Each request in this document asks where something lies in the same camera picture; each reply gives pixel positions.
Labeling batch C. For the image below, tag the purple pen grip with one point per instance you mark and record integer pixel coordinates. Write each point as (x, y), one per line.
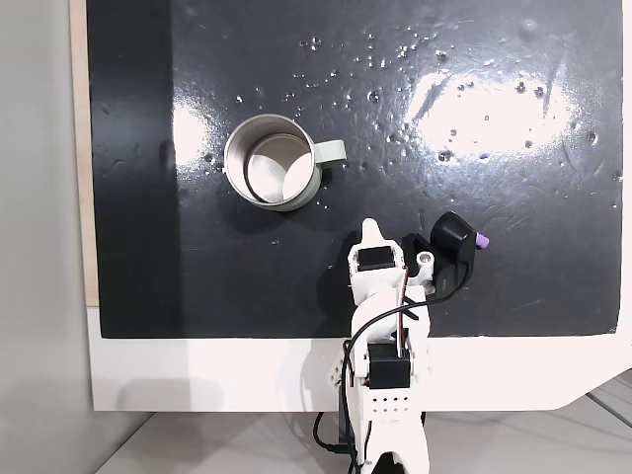
(482, 241)

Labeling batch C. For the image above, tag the pale green metal cup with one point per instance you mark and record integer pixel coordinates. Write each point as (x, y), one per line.
(296, 195)

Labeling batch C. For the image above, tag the black glossy table mat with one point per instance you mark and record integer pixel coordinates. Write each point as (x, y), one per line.
(148, 247)

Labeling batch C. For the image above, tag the black oval camera box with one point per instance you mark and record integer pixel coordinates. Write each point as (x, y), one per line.
(451, 237)

